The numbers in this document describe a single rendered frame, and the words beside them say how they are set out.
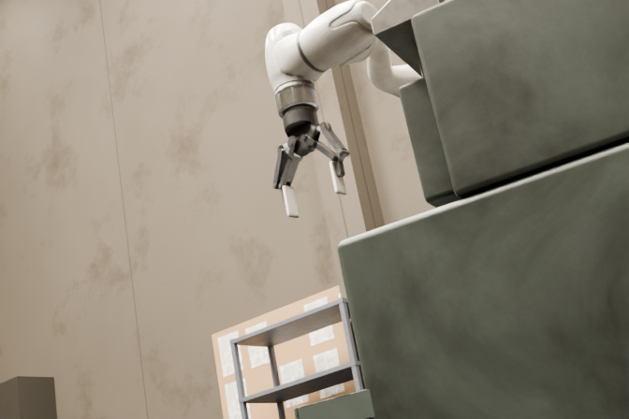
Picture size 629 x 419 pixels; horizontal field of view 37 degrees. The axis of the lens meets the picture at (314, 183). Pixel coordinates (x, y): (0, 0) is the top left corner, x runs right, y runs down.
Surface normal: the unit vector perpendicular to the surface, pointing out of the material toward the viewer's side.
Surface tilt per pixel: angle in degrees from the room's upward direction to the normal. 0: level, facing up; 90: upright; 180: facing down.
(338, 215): 90
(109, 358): 90
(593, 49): 90
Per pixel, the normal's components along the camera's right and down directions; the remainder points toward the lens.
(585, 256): -0.48, -0.24
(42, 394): 0.76, -0.36
